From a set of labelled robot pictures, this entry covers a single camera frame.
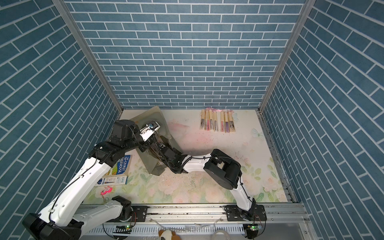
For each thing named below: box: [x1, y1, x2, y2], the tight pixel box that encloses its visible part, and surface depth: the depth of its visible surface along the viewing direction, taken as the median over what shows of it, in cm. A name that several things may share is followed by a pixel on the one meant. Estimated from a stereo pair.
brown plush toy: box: [158, 229, 182, 240], surface depth 68 cm
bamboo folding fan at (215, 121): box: [213, 111, 219, 132], surface depth 114 cm
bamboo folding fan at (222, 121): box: [220, 111, 225, 133], surface depth 115 cm
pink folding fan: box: [206, 107, 211, 131], surface depth 118 cm
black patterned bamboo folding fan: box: [199, 109, 207, 130], surface depth 118 cm
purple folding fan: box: [224, 111, 230, 133], surface depth 114 cm
